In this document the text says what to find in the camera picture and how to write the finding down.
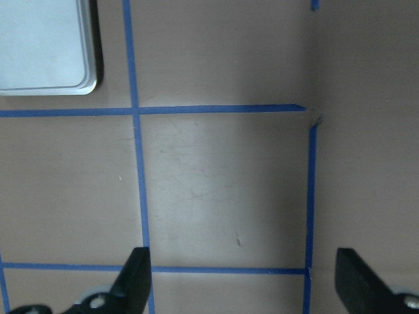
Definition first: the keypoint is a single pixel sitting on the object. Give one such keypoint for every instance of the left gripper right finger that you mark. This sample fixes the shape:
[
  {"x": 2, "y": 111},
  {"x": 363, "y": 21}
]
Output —
[{"x": 361, "y": 291}]

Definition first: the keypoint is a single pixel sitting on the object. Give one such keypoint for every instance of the silver digital kitchen scale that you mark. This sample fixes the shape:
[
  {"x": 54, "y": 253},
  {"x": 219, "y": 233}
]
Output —
[{"x": 50, "y": 48}]

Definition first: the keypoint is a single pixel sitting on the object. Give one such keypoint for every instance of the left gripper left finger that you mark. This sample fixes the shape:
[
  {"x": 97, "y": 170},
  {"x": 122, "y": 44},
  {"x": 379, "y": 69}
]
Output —
[{"x": 129, "y": 293}]

